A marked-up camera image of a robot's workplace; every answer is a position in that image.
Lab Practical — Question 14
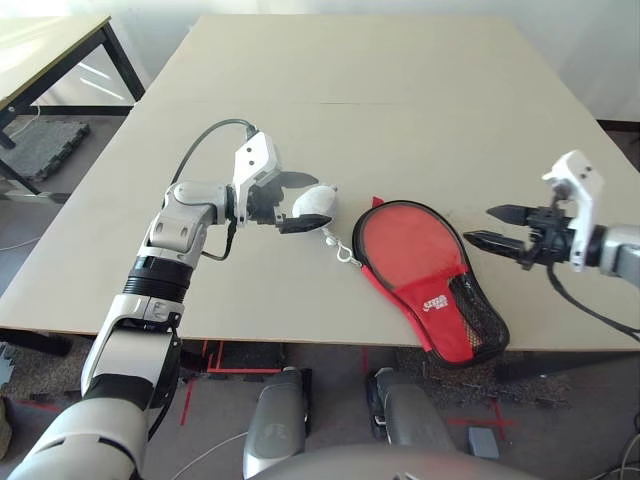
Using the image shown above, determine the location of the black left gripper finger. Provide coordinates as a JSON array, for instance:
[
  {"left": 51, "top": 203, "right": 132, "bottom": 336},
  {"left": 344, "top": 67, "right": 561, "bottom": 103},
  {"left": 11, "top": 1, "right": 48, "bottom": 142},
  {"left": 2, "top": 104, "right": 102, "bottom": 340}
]
[
  {"left": 279, "top": 214, "right": 334, "bottom": 236},
  {"left": 279, "top": 170, "right": 319, "bottom": 190}
]

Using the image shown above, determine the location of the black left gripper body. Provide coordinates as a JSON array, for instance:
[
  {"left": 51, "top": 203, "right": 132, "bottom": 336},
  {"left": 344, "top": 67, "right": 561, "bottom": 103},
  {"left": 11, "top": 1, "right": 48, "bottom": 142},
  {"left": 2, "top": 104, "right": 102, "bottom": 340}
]
[{"left": 247, "top": 172, "right": 289, "bottom": 226}]

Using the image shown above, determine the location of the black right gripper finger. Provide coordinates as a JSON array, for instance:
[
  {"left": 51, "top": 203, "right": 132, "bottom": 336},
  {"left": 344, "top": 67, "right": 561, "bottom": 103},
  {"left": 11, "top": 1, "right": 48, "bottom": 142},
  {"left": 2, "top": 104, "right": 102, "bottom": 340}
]
[
  {"left": 485, "top": 203, "right": 534, "bottom": 226},
  {"left": 463, "top": 230, "right": 526, "bottom": 260}
]

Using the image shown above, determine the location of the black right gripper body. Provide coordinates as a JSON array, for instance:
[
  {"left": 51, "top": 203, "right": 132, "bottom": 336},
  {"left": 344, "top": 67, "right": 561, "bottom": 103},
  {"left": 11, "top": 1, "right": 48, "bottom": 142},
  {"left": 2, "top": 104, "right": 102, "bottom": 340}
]
[{"left": 517, "top": 207, "right": 574, "bottom": 271}]

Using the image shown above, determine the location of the red black paddle case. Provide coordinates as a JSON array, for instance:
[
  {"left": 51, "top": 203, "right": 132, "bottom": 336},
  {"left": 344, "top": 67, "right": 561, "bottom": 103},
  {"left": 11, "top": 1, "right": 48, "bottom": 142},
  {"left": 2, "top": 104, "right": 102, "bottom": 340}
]
[{"left": 351, "top": 196, "right": 511, "bottom": 369}]

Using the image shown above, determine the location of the silver metal clasp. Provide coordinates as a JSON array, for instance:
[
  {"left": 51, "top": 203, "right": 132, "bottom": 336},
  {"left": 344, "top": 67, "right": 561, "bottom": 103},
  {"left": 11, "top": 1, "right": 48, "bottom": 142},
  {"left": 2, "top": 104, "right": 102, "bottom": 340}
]
[{"left": 319, "top": 227, "right": 362, "bottom": 269}]

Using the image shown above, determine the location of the black speckled floor mat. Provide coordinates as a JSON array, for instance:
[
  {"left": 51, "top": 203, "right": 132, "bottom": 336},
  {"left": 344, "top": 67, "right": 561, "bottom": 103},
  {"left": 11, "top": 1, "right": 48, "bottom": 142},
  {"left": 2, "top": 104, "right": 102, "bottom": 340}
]
[{"left": 397, "top": 344, "right": 571, "bottom": 409}]

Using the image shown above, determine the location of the grey robot right thigh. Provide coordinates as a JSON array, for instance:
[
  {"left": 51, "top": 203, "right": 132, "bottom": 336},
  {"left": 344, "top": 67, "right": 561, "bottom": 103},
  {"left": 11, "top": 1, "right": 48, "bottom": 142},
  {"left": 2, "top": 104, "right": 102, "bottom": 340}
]
[{"left": 367, "top": 368, "right": 454, "bottom": 454}]

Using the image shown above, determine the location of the grey robot thigh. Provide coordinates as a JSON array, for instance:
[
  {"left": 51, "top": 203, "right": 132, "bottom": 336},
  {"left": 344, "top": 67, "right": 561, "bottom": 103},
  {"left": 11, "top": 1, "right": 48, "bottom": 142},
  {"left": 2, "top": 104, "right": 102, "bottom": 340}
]
[
  {"left": 367, "top": 368, "right": 454, "bottom": 454},
  {"left": 242, "top": 367, "right": 314, "bottom": 479}
]

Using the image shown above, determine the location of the small grey floor box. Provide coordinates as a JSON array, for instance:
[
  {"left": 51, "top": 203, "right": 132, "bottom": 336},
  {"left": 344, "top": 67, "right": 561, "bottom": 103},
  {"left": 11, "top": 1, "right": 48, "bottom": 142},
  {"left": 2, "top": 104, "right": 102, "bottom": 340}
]
[{"left": 467, "top": 426, "right": 501, "bottom": 459}]

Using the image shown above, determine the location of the grey robot left thigh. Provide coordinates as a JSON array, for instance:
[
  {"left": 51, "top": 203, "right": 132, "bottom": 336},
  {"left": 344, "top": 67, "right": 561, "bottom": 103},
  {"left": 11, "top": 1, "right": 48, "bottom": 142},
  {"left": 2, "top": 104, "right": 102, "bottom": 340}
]
[{"left": 242, "top": 367, "right": 314, "bottom": 479}]

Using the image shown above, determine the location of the dark grey foam mat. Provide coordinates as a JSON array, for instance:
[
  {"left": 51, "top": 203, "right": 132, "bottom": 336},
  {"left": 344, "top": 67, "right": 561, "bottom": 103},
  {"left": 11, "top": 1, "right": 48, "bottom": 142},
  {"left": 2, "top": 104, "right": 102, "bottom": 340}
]
[{"left": 0, "top": 115, "right": 92, "bottom": 182}]

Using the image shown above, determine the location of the grey robot torso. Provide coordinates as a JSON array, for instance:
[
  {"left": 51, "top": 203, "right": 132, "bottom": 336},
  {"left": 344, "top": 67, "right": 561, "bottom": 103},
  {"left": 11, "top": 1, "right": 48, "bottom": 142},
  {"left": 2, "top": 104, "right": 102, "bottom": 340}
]
[{"left": 244, "top": 444, "right": 541, "bottom": 480}]

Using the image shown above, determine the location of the black-framed side table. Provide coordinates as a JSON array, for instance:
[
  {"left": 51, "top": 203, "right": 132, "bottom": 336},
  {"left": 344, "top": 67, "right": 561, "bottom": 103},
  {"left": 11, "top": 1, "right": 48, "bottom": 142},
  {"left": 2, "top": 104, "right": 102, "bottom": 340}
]
[{"left": 0, "top": 14, "right": 147, "bottom": 199}]

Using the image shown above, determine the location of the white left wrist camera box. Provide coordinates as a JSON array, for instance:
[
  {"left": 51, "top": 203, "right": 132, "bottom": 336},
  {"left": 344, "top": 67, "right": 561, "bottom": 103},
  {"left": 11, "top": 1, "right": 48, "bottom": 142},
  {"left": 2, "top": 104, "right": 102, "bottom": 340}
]
[{"left": 230, "top": 130, "right": 281, "bottom": 229}]

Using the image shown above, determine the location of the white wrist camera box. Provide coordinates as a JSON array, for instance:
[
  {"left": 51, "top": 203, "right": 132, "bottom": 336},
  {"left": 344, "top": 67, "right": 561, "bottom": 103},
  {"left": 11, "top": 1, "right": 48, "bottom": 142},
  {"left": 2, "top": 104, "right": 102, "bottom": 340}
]
[
  {"left": 230, "top": 130, "right": 281, "bottom": 229},
  {"left": 541, "top": 149, "right": 607, "bottom": 274}
]

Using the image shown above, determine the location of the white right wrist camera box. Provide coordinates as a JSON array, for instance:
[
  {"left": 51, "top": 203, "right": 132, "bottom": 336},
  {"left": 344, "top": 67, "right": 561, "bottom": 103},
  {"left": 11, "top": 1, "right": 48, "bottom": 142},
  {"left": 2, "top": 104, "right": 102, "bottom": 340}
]
[{"left": 541, "top": 149, "right": 607, "bottom": 274}]

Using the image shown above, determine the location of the grey left wrist cable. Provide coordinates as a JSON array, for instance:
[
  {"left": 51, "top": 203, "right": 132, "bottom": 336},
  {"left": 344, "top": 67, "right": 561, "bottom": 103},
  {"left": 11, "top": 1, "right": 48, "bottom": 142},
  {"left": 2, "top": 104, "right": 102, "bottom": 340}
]
[{"left": 169, "top": 118, "right": 259, "bottom": 186}]

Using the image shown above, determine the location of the white floor cable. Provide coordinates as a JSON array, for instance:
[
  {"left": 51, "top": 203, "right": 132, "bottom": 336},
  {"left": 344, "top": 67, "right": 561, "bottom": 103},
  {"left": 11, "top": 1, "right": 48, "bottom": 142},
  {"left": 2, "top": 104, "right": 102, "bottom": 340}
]
[{"left": 169, "top": 430, "right": 250, "bottom": 480}]

